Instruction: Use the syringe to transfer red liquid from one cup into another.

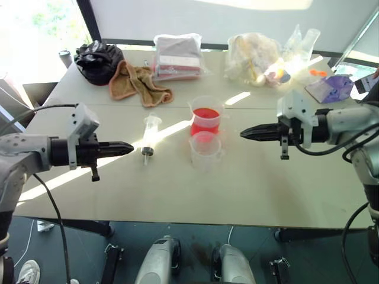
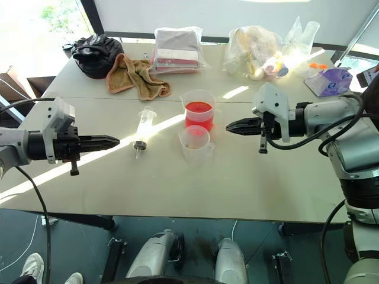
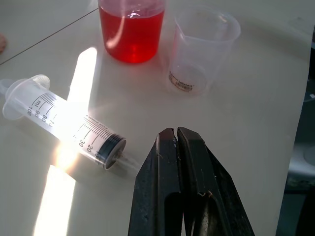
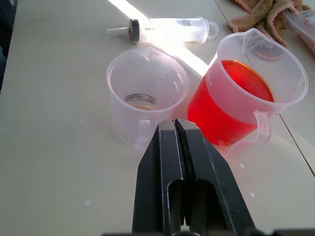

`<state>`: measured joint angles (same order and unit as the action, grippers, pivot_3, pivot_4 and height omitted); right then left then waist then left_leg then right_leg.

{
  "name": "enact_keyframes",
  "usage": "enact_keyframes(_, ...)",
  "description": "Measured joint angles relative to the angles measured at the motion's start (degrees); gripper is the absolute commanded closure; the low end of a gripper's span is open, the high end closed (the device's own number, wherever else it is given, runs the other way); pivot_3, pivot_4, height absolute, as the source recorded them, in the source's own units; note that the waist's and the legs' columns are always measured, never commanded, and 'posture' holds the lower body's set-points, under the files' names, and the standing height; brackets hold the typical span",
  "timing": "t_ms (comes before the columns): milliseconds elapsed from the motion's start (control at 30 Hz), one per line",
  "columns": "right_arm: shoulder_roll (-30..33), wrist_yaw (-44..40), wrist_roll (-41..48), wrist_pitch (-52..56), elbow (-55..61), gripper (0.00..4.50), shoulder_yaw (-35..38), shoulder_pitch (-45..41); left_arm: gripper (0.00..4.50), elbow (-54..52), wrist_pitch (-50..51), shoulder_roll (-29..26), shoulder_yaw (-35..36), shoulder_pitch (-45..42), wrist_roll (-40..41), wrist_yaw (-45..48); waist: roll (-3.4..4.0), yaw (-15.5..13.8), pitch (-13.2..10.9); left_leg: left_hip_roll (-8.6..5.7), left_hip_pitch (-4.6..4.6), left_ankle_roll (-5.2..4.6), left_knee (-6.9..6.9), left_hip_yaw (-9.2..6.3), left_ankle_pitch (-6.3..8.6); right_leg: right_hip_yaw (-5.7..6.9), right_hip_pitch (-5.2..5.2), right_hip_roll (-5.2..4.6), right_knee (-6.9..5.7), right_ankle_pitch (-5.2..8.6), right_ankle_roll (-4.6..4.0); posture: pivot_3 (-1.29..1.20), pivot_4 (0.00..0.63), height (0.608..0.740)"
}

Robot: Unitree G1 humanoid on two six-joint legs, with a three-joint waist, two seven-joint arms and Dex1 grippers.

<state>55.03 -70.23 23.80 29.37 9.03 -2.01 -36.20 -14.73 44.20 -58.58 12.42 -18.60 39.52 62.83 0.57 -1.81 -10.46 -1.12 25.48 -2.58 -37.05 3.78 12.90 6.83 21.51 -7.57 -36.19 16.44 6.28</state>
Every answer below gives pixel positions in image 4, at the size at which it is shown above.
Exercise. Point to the clear plastic bag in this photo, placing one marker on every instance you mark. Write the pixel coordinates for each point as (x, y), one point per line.
(301, 25)

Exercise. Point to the beaker with red liquid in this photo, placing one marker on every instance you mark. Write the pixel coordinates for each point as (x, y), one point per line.
(221, 108)

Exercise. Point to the beige terry cloth towel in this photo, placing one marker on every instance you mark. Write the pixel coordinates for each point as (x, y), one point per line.
(261, 14)

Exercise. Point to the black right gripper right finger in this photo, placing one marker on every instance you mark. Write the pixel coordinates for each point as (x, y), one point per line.
(209, 177)

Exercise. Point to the clear plastic beaker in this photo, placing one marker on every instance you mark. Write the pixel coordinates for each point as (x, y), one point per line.
(137, 81)

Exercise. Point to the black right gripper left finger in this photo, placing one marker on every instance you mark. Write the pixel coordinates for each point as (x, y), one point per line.
(157, 177)

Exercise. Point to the dark object beside table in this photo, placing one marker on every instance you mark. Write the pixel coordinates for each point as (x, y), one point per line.
(6, 27)

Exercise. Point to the large clear plastic syringe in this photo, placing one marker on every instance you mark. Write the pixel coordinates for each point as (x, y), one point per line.
(172, 28)

